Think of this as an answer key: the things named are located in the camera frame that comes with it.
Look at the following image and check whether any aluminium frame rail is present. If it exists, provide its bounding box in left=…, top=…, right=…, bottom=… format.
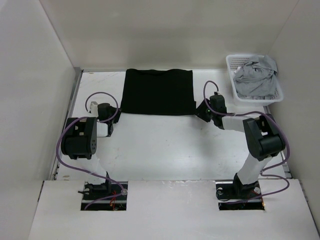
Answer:
left=263, top=105, right=292, bottom=178
left=48, top=66, right=84, bottom=180

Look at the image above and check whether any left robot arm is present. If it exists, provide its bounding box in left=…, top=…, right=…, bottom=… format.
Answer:
left=60, top=101, right=122, bottom=200

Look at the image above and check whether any white plastic laundry basket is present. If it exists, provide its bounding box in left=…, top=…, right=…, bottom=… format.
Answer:
left=225, top=54, right=284, bottom=107

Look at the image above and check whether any black tank top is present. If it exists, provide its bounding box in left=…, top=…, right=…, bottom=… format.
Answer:
left=120, top=68, right=196, bottom=116

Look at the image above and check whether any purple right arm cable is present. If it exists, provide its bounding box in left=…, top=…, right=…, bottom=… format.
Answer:
left=202, top=80, right=292, bottom=201

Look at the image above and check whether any right aluminium frame rail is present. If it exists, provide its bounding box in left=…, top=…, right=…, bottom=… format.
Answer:
left=263, top=105, right=292, bottom=178

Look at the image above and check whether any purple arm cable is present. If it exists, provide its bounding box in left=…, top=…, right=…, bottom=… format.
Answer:
left=55, top=91, right=126, bottom=211
left=202, top=80, right=292, bottom=201

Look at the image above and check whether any left aluminium frame rail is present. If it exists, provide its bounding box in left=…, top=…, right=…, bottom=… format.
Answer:
left=48, top=66, right=84, bottom=180

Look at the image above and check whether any grey tank tops pile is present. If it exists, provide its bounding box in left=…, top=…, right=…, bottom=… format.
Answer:
left=233, top=55, right=278, bottom=100

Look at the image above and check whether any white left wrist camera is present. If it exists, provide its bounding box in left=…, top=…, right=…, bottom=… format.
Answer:
left=89, top=101, right=99, bottom=116

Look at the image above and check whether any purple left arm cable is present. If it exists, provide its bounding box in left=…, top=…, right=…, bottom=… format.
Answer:
left=55, top=91, right=126, bottom=211

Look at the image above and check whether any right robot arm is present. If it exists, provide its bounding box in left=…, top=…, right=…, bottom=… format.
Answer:
left=195, top=92, right=286, bottom=202

